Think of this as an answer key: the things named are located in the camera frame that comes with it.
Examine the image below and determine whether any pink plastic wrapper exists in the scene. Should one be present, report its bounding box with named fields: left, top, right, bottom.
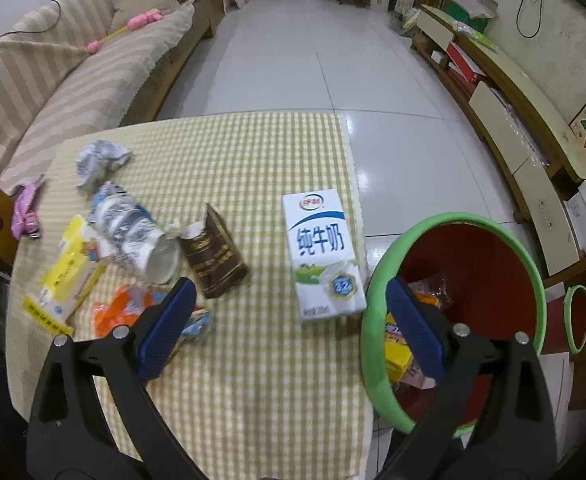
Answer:
left=10, top=174, right=45, bottom=240

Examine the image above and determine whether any yellow tissue pack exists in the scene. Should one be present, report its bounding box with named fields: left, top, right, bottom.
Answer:
left=23, top=214, right=107, bottom=336

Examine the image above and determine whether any yellow orange snack box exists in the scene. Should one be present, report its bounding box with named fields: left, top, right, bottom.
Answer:
left=384, top=313, right=415, bottom=385

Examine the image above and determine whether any white printed paper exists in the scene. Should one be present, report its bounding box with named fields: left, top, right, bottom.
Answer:
left=75, top=140, right=132, bottom=195

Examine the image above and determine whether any patterned paper cup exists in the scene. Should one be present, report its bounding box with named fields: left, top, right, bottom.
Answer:
left=88, top=181, right=180, bottom=285

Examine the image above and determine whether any orange plastic bag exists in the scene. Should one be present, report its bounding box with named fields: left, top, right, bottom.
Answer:
left=92, top=284, right=213, bottom=359

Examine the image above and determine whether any white milk carton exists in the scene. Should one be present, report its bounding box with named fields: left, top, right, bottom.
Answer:
left=282, top=190, right=366, bottom=321

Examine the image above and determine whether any brown cigarette pack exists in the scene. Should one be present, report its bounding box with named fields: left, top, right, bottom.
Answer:
left=178, top=204, right=249, bottom=299

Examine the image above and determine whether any green red trash bin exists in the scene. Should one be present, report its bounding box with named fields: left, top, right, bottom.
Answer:
left=360, top=212, right=547, bottom=434

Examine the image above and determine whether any checkered yellow tablecloth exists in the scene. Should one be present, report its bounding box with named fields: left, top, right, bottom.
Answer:
left=4, top=110, right=375, bottom=480

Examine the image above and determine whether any small green red bin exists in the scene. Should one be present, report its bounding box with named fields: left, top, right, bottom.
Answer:
left=563, top=284, right=586, bottom=356

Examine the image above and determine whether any striped beige sofa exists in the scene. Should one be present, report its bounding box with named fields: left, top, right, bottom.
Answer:
left=0, top=0, right=215, bottom=192

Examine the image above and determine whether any pink toy wand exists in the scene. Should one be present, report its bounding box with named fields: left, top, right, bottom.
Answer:
left=87, top=9, right=163, bottom=55

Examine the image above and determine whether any long tv cabinet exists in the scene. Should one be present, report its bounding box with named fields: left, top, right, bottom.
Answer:
left=411, top=6, right=586, bottom=285

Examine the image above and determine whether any green cardboard box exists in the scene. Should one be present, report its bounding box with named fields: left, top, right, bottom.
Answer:
left=445, top=0, right=498, bottom=32

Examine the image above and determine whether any black cable on sofa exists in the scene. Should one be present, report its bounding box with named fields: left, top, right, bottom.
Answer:
left=0, top=0, right=64, bottom=42

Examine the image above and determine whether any television cable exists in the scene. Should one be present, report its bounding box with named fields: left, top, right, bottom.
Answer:
left=515, top=0, right=546, bottom=40

